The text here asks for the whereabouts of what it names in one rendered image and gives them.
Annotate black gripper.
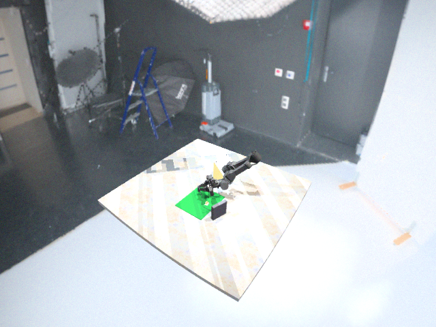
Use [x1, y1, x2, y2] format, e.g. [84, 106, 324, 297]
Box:
[198, 175, 220, 197]

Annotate black cooling fan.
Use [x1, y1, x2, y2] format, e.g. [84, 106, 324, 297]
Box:
[211, 199, 228, 220]

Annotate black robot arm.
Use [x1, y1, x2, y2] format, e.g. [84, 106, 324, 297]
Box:
[208, 150, 262, 191]

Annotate green circuit board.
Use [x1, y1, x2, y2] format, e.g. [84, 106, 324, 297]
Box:
[175, 188, 225, 220]

